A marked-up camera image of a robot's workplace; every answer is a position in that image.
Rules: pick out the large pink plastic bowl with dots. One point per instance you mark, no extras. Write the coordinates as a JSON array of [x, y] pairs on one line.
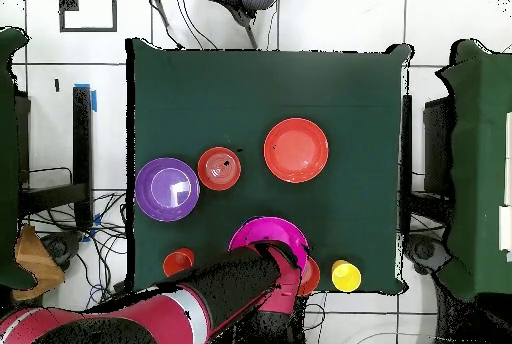
[[272, 230]]

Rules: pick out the small orange plastic bowl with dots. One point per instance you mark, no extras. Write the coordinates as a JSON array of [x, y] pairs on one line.
[[312, 278], [212, 178]]

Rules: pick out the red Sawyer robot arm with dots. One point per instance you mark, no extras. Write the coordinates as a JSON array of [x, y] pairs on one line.
[[232, 284]]

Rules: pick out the large orange plastic bowl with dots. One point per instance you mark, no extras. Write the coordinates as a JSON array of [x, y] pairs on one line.
[[296, 152]]

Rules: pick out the dark green tablecloth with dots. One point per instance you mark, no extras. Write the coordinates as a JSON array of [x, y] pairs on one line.
[[224, 92], [8, 160], [480, 160]]

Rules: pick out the purple plastic bowl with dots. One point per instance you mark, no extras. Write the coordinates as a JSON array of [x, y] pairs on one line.
[[146, 200]]

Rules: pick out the light orange plastic cup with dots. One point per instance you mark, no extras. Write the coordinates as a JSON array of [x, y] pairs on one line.
[[336, 262]]

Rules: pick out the yellow plastic cup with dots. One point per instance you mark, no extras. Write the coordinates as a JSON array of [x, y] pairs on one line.
[[347, 278]]

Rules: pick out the black power strip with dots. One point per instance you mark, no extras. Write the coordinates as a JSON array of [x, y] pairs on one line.
[[121, 286]]

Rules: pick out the blue tape strip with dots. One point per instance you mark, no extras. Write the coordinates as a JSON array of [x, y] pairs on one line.
[[94, 102]]

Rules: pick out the black stand base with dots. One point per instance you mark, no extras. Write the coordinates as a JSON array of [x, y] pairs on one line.
[[64, 246], [424, 250]]

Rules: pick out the brown cardboard piece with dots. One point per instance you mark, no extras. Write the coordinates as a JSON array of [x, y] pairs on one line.
[[36, 264]]

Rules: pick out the black metal frame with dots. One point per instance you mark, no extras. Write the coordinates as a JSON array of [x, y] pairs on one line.
[[82, 140]]

